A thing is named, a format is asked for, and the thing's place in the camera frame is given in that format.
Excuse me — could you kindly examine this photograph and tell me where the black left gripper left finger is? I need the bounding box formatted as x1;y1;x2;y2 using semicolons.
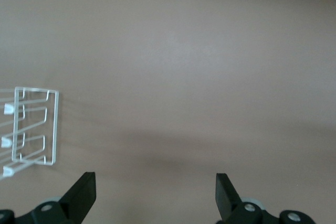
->
15;172;97;224

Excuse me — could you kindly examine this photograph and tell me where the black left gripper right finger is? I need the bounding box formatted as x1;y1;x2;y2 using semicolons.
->
215;173;265;224

